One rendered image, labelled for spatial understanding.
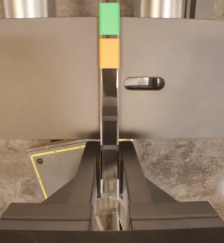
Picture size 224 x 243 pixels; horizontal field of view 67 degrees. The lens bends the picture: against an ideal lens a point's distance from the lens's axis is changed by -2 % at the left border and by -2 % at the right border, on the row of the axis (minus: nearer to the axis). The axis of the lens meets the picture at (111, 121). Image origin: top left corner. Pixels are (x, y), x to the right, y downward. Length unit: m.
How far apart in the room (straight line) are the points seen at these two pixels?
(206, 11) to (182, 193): 1.51
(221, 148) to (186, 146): 0.32
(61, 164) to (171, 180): 0.98
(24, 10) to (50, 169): 0.96
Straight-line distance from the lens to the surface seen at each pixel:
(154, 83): 0.44
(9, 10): 0.45
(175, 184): 1.72
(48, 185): 1.28
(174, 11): 0.43
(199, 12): 0.60
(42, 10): 0.44
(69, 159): 1.14
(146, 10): 0.42
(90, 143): 0.15
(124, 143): 0.15
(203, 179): 1.79
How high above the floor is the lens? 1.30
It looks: 74 degrees down
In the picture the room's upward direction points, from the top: 177 degrees clockwise
